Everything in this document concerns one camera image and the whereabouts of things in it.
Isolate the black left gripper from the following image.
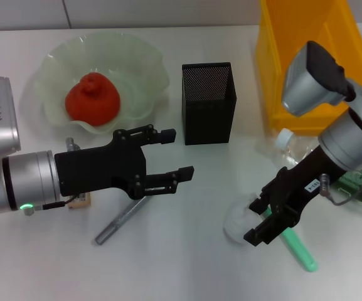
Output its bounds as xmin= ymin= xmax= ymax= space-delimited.
xmin=54 ymin=124 xmax=196 ymax=201

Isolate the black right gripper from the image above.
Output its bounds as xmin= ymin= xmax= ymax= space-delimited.
xmin=243 ymin=146 xmax=347 ymax=247

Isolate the white paper ball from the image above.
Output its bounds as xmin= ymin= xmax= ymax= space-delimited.
xmin=223 ymin=191 xmax=265 ymax=245

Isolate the clear green-label water bottle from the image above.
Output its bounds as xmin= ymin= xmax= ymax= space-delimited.
xmin=271 ymin=128 xmax=362 ymax=211

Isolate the green pen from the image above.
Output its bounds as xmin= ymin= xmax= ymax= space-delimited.
xmin=260 ymin=209 xmax=319 ymax=273

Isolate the black mesh pen holder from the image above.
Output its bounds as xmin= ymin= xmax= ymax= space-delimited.
xmin=181 ymin=61 xmax=237 ymax=146

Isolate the pale green glass fruit plate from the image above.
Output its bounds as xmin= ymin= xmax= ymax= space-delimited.
xmin=33 ymin=31 xmax=171 ymax=135

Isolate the grey transparent pen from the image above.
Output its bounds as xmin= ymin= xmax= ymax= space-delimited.
xmin=94 ymin=196 xmax=152 ymax=246

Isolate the beige eraser with barcode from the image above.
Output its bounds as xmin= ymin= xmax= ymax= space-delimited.
xmin=67 ymin=193 xmax=92 ymax=210

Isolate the yellow plastic bin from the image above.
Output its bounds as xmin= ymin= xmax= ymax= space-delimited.
xmin=255 ymin=0 xmax=362 ymax=135

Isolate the left gripper cable with connector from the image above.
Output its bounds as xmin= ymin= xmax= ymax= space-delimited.
xmin=23 ymin=137 xmax=85 ymax=217

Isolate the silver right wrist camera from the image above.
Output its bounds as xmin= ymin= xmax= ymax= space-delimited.
xmin=280 ymin=40 xmax=357 ymax=117

